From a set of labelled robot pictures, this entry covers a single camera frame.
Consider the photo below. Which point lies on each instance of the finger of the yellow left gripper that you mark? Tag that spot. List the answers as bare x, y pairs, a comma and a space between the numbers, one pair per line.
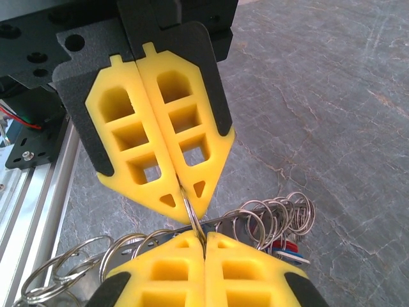
212, 96
92, 121

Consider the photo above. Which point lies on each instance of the red key tag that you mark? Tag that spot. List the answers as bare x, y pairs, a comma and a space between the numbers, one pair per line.
287, 246

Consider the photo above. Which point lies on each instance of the blue white key tag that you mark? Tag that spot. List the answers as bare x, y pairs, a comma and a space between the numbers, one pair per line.
294, 257

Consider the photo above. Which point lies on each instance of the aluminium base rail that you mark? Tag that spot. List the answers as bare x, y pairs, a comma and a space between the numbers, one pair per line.
32, 208

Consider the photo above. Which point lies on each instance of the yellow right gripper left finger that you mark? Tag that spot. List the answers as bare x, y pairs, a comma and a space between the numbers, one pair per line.
143, 281

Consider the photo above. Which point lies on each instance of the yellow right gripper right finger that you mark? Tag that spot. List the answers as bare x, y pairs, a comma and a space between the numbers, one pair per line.
255, 278

